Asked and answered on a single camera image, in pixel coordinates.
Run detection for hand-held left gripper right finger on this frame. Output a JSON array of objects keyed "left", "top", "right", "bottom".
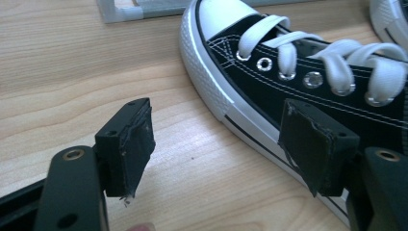
[{"left": 277, "top": 98, "right": 361, "bottom": 198}]

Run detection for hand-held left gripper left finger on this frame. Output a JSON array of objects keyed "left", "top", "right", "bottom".
[{"left": 94, "top": 97, "right": 157, "bottom": 206}]

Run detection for black canvas shoe white sole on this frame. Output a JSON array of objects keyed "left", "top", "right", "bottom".
[
  {"left": 178, "top": 0, "right": 408, "bottom": 227},
  {"left": 369, "top": 0, "right": 408, "bottom": 51}
]

